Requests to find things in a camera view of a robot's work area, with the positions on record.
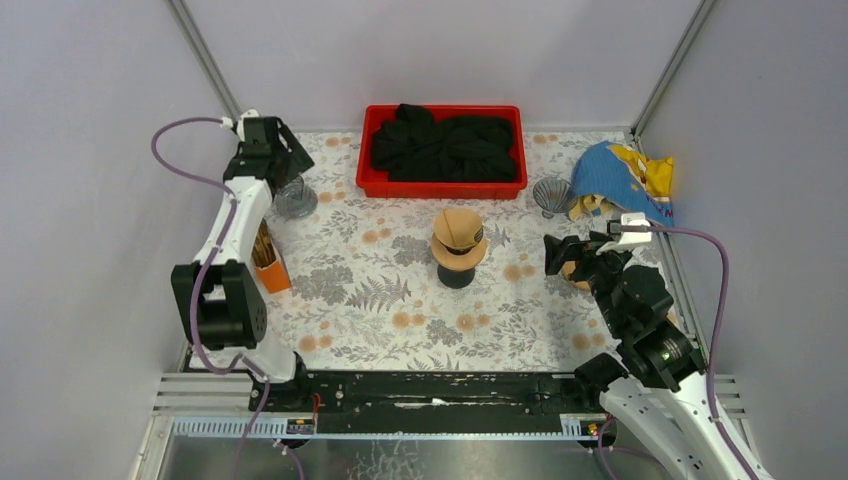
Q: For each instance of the dark red glass carafe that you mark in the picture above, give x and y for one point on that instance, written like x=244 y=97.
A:
x=455 y=279

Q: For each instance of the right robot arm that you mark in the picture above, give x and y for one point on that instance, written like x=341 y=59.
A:
x=660 y=386

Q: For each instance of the black cloth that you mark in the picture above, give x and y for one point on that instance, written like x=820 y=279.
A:
x=416 y=147

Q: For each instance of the wooden ring holder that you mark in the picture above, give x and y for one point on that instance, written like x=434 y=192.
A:
x=458 y=262
x=576 y=274

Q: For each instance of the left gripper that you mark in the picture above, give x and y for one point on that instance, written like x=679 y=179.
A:
x=281 y=162

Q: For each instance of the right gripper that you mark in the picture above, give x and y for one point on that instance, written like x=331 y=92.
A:
x=571 y=247

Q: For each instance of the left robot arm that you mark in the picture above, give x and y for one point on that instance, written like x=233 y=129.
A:
x=220 y=303

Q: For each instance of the grey glass dripper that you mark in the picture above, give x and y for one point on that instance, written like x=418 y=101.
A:
x=554 y=195

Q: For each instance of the blue and yellow cloth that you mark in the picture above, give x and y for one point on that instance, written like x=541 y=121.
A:
x=610 y=175

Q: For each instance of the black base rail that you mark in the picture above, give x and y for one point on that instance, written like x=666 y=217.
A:
x=440 y=403

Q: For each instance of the red plastic bin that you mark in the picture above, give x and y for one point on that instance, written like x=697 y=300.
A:
x=376 y=184

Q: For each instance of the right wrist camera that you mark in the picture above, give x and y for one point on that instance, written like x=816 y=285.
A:
x=628 y=232

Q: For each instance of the single brown paper filter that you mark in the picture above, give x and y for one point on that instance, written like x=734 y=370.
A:
x=455 y=227

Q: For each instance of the clear glass carafe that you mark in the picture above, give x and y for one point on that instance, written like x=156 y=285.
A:
x=295 y=200

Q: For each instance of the orange coffee filter box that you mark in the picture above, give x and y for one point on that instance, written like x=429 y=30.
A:
x=275 y=278

